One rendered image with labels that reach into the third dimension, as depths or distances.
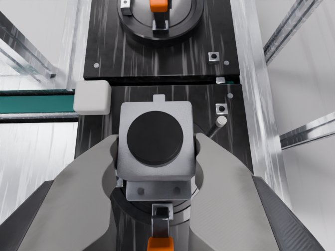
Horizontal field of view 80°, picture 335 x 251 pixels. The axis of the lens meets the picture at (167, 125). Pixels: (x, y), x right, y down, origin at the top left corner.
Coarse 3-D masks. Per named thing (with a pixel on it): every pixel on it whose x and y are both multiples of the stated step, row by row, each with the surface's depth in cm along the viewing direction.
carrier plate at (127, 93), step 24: (120, 96) 30; (144, 96) 30; (168, 96) 30; (192, 96) 30; (216, 96) 30; (240, 96) 29; (96, 120) 29; (240, 120) 28; (240, 144) 27; (120, 216) 25; (120, 240) 24; (144, 240) 24
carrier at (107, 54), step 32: (96, 0) 35; (128, 0) 30; (192, 0) 32; (224, 0) 35; (96, 32) 33; (128, 32) 32; (160, 32) 30; (192, 32) 32; (224, 32) 33; (96, 64) 31; (128, 64) 31; (160, 64) 31; (192, 64) 31; (224, 64) 31
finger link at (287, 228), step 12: (264, 192) 8; (264, 204) 7; (276, 204) 7; (276, 216) 7; (288, 216) 7; (276, 228) 6; (288, 228) 6; (300, 228) 6; (276, 240) 6; (288, 240) 6; (300, 240) 6; (312, 240) 6
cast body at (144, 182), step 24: (120, 120) 12; (144, 120) 11; (168, 120) 11; (192, 120) 12; (120, 144) 11; (144, 144) 10; (168, 144) 10; (192, 144) 11; (120, 168) 11; (144, 168) 11; (168, 168) 11; (192, 168) 11; (144, 192) 13; (168, 192) 13
